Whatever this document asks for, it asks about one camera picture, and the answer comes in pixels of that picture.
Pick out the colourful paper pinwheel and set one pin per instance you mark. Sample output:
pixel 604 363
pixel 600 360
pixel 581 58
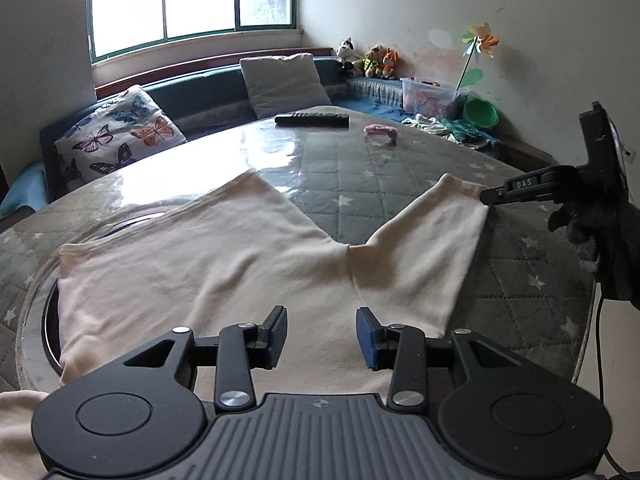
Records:
pixel 478 40

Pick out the brown plush toy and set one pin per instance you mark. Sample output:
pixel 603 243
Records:
pixel 372 61

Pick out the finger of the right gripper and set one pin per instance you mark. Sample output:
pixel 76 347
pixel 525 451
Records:
pixel 536 186

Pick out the plain beige pillow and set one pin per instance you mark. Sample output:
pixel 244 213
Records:
pixel 282 84

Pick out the green plastic bowl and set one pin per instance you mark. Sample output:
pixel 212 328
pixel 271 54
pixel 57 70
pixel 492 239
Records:
pixel 480 113

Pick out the cow plush toy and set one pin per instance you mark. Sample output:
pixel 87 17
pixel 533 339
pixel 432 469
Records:
pixel 349 60

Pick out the orange plush toy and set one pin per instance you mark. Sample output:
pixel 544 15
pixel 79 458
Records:
pixel 389 63

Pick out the quilted star table cover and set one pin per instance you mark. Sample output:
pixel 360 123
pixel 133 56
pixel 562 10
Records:
pixel 526 291

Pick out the round inset table stove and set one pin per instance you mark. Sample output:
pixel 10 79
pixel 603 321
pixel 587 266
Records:
pixel 50 309

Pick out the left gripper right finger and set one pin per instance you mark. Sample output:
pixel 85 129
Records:
pixel 408 353

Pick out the blue sofa bench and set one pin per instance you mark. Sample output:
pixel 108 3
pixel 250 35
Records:
pixel 200 105

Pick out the butterfly print pillow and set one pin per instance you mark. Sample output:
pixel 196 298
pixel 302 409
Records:
pixel 121 131

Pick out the pink small toy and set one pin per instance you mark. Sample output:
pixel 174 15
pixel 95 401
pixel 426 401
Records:
pixel 389 132

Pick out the clear plastic storage box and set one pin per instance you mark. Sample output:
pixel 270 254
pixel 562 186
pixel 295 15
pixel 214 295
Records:
pixel 427 98

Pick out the black remote control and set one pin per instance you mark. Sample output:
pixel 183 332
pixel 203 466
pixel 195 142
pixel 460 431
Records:
pixel 313 120

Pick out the pile of small clothes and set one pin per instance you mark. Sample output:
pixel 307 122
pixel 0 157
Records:
pixel 457 131

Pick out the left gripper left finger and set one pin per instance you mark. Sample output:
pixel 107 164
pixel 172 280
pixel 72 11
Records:
pixel 235 352

